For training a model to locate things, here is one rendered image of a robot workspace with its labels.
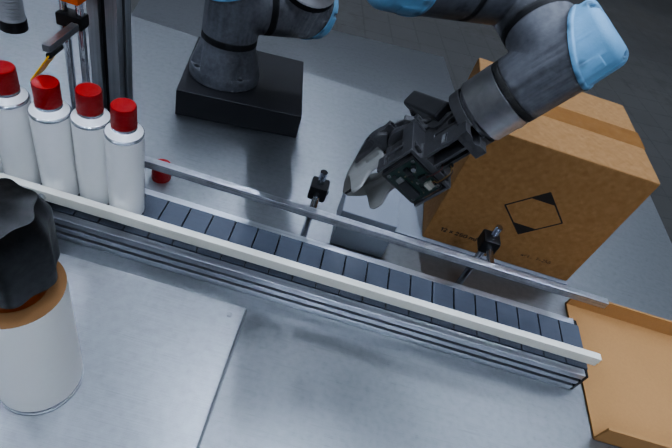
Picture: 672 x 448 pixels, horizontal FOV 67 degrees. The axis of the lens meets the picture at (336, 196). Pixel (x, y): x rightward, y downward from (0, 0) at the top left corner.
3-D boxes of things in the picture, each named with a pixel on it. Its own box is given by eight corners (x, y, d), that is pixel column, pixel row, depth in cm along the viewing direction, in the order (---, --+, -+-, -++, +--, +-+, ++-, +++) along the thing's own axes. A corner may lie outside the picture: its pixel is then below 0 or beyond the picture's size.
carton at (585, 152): (421, 236, 97) (485, 126, 79) (425, 160, 115) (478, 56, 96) (566, 282, 99) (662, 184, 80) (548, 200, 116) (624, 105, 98)
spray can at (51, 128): (42, 205, 76) (20, 92, 62) (44, 181, 79) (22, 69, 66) (81, 203, 78) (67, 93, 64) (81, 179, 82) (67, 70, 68)
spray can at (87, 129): (72, 198, 79) (56, 88, 65) (97, 180, 82) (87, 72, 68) (99, 214, 78) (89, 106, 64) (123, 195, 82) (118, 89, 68)
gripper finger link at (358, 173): (323, 201, 65) (376, 166, 60) (330, 172, 69) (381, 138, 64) (339, 215, 66) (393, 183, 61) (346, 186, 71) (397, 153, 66)
